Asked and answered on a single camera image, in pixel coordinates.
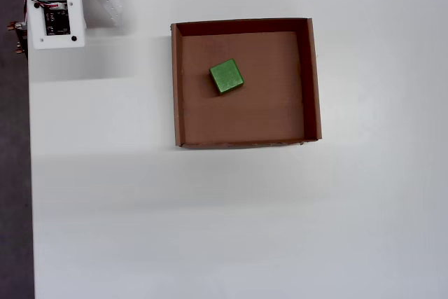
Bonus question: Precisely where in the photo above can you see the green cube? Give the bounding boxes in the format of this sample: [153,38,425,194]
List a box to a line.
[209,59,245,96]

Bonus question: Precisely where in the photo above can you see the white camera mount with board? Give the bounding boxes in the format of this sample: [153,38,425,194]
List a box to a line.
[27,0,87,50]

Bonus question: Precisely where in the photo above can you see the metal table clamp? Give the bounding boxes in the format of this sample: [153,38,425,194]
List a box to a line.
[7,21,28,55]

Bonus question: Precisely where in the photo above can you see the brown cardboard box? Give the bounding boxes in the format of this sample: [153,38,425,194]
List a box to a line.
[170,17,322,149]

